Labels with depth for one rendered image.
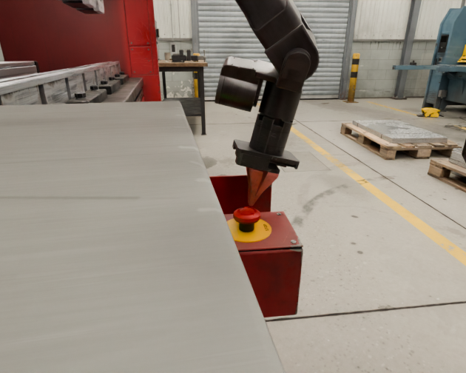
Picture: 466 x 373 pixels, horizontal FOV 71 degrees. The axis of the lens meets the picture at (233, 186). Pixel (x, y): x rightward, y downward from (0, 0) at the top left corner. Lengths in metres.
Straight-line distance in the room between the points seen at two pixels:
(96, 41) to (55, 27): 0.22
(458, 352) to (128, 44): 2.19
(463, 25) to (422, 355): 6.46
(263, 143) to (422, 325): 1.25
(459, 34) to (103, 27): 6.26
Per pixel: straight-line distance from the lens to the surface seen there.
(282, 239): 0.46
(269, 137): 0.50
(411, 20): 8.78
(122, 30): 2.20
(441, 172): 3.30
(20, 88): 0.69
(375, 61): 8.65
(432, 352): 1.52
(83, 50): 2.23
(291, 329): 1.43
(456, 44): 7.35
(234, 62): 0.50
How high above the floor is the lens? 1.02
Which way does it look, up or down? 22 degrees down
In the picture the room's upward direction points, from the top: straight up
